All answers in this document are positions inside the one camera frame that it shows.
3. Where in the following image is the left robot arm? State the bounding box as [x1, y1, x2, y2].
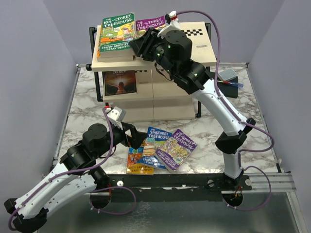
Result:
[4, 123, 147, 233]

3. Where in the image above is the orange 39-Storey Treehouse book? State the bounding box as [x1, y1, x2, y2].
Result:
[96, 25, 134, 62]

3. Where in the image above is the black box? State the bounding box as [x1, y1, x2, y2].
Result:
[217, 77, 239, 99]

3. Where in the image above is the dark Three Days To See book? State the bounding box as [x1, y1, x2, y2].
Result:
[104, 70, 137, 97]

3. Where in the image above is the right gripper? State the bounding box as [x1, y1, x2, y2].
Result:
[127, 27, 176, 78]

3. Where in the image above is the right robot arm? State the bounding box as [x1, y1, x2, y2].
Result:
[129, 28, 256, 190]

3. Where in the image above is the blue 91-Storey Treehouse book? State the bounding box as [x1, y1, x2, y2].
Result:
[138, 127, 172, 170]

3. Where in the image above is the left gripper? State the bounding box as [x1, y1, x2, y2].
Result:
[95, 120, 148, 158]

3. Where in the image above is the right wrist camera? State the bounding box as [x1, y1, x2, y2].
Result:
[165, 11, 181, 32]

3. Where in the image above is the green 104-Storey Treehouse book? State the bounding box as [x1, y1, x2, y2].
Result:
[97, 13, 136, 58]

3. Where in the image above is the purple 117-Storey Treehouse book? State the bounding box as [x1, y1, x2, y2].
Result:
[135, 16, 166, 39]

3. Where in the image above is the beige three-tier shelf rack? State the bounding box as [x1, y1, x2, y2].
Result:
[86, 21, 221, 123]

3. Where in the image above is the lilac Treehouse book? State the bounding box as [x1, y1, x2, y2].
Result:
[155, 129, 198, 172]

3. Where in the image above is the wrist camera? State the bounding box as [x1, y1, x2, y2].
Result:
[165, 11, 181, 32]
[105, 106, 126, 130]

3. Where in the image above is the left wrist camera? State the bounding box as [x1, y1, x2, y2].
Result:
[105, 106, 126, 130]

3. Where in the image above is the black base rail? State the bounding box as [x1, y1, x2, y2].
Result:
[93, 173, 252, 202]

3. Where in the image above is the red blue screwdriver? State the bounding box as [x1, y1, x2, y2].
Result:
[217, 80, 244, 88]

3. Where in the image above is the grey small case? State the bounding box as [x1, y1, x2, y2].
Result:
[218, 68, 238, 81]

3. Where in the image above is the yellow 130-Storey Treehouse book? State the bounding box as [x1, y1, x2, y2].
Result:
[126, 147, 154, 175]

